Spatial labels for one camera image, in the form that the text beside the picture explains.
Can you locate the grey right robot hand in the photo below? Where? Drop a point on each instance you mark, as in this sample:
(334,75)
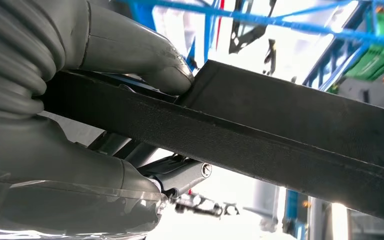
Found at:
(62,185)

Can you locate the green plastic crate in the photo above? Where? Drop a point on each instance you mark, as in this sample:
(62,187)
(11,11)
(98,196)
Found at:
(374,56)

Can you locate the blue metal rack frame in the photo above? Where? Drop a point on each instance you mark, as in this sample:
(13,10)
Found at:
(278,23)

